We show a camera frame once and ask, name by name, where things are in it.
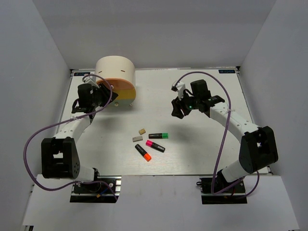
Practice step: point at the blue right corner sticker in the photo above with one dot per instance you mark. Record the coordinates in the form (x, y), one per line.
(226, 71)

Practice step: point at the blue left corner sticker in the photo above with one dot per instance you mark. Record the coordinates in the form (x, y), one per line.
(81, 73)

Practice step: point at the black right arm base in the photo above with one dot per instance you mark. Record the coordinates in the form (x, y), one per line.
(233, 196)

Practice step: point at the tan small eraser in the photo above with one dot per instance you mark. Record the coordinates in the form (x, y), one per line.
(142, 131)

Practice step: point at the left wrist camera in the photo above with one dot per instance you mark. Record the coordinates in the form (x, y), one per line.
(89, 79)

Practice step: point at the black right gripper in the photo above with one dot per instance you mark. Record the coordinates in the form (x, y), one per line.
(178, 105)

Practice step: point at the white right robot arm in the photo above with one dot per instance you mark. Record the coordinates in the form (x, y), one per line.
(257, 144)

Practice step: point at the pink cap black highlighter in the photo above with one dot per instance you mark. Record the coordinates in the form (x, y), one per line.
(155, 146)

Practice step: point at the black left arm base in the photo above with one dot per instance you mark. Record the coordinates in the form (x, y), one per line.
(107, 190)

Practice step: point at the green cap black highlighter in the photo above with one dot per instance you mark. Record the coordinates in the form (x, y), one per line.
(158, 136)

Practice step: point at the blue corner sticker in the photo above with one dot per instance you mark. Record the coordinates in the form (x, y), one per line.
(226, 71)
(81, 73)

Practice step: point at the orange cap black highlighter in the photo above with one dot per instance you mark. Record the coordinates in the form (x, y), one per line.
(145, 155)

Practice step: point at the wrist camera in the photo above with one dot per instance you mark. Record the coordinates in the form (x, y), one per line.
(178, 87)
(89, 79)

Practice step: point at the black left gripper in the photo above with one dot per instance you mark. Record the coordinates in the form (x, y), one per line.
(105, 92)

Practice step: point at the cream round drawer cabinet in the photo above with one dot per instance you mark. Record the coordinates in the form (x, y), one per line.
(115, 67)

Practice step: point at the grey white eraser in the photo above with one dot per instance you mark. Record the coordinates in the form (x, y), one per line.
(138, 138)

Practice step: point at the pale green bottom drawer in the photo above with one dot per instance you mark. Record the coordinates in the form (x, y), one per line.
(121, 106)

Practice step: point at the orange top drawer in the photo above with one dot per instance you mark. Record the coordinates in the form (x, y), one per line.
(120, 84)

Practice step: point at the yellow drawer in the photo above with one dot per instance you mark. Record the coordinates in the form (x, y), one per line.
(128, 94)

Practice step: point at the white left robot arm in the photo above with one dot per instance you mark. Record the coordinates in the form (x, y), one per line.
(59, 154)

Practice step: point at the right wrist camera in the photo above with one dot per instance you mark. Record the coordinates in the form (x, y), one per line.
(178, 87)

